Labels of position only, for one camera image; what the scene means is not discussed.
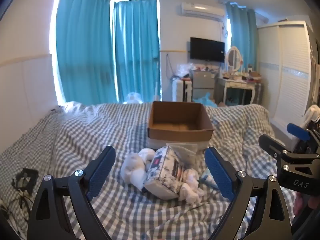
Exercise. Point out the white sliding wardrobe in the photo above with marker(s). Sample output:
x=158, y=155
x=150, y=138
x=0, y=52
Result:
x=287, y=75

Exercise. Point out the large white cloth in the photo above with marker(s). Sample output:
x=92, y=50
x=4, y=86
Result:
x=132, y=168

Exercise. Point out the wide teal curtain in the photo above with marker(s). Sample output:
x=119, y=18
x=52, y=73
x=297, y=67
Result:
x=85, y=42

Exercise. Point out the blue plastic bag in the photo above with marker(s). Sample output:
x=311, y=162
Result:
x=207, y=101

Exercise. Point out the clear plastic bag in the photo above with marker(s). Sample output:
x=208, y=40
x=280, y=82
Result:
x=186, y=153

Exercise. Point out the narrow teal curtain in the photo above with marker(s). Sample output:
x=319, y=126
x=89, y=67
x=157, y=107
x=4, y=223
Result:
x=242, y=30

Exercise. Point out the printed tissue pack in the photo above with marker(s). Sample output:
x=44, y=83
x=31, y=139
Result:
x=165, y=175

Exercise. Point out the white suitcase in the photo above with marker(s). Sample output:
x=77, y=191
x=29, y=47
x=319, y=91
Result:
x=180, y=90

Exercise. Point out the white hanging garment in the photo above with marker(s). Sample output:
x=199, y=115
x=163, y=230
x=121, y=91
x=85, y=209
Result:
x=311, y=115

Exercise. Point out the person's right hand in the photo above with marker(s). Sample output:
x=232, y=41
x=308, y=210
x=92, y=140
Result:
x=306, y=203

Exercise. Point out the black wall television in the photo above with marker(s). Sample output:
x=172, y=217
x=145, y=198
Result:
x=207, y=49

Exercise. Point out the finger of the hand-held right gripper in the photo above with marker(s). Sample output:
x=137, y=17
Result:
x=297, y=131
x=271, y=145

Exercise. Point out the white air conditioner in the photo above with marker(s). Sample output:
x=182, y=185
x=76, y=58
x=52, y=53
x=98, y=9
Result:
x=200, y=11

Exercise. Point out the white oval vanity mirror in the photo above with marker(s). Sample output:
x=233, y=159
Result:
x=233, y=57

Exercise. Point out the white fan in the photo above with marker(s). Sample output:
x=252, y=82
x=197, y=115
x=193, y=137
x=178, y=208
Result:
x=133, y=98

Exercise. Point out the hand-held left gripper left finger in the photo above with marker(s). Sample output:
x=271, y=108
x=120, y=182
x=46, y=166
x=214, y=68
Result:
x=100, y=172

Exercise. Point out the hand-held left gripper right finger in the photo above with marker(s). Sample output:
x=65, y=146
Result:
x=218, y=173

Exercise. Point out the small white cloth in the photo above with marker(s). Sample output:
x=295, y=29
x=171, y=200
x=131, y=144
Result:
x=191, y=187

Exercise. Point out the small grey fridge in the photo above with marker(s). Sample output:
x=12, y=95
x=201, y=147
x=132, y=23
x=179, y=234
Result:
x=203, y=85

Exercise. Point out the brown cardboard box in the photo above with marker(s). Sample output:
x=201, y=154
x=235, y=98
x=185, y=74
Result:
x=180, y=131

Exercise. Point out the grey checkered bed blanket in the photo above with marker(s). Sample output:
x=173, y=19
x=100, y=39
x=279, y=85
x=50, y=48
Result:
x=100, y=127

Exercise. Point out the white dressing table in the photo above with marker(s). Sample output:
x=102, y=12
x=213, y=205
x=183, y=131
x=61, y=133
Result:
x=237, y=83

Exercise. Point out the pile of clear plastic bags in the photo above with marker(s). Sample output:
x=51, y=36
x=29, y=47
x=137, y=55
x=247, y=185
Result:
x=183, y=70

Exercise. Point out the light blue packet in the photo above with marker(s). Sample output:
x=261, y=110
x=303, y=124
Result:
x=206, y=176

